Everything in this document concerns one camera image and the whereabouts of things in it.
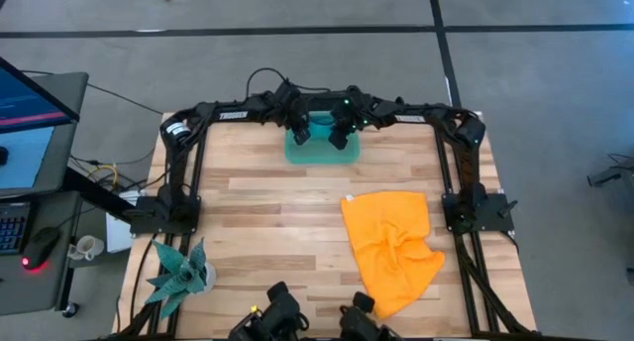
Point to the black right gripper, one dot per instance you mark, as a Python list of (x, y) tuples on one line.
[(349, 115)]

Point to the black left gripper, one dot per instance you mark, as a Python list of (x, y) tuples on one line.
[(292, 108)]

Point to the orange microfiber towel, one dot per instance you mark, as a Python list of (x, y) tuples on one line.
[(391, 242)]

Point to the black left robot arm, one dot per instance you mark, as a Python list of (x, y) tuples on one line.
[(208, 114)]

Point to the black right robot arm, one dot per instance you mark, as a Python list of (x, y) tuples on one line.
[(436, 114)]

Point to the translucent green plastic basket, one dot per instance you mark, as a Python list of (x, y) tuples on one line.
[(322, 155)]

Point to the green plant in white pot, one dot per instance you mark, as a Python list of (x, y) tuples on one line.
[(183, 276)]

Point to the white box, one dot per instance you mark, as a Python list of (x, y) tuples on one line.
[(119, 237)]

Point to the white mug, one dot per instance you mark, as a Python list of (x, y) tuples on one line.
[(89, 247)]

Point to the computer monitor with blue screen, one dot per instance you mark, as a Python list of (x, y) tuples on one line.
[(30, 103)]

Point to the light blue desk mat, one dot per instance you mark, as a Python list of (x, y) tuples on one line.
[(25, 157)]

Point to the black computer mouse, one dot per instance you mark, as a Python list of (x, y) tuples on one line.
[(39, 247)]

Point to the black caster wheel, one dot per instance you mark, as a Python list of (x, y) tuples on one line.
[(71, 309)]

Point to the black controller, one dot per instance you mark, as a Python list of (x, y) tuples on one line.
[(3, 155)]

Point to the black keyboard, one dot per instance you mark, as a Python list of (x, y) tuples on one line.
[(12, 229)]

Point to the black metal table frame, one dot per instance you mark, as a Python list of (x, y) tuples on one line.
[(470, 291)]

